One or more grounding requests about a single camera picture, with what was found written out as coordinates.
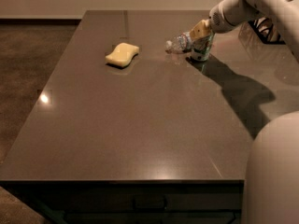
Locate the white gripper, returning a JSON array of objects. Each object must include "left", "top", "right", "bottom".
[{"left": 190, "top": 2, "right": 236, "bottom": 41}]

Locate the green silver 7up can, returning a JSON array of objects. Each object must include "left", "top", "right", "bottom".
[{"left": 191, "top": 34, "right": 214, "bottom": 62}]

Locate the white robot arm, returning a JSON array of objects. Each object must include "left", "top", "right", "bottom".
[{"left": 190, "top": 0, "right": 299, "bottom": 224}]

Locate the clear plastic water bottle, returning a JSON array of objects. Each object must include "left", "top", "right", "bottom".
[{"left": 165, "top": 32, "right": 192, "bottom": 54}]

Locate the yellow sponge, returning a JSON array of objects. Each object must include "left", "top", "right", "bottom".
[{"left": 106, "top": 43, "right": 139, "bottom": 68}]

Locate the dark cabinet drawer front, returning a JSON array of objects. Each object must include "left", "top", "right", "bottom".
[{"left": 36, "top": 185, "right": 245, "bottom": 212}]

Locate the black wire napkin holder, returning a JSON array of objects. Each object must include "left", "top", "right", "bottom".
[{"left": 249, "top": 17, "right": 285, "bottom": 45}]

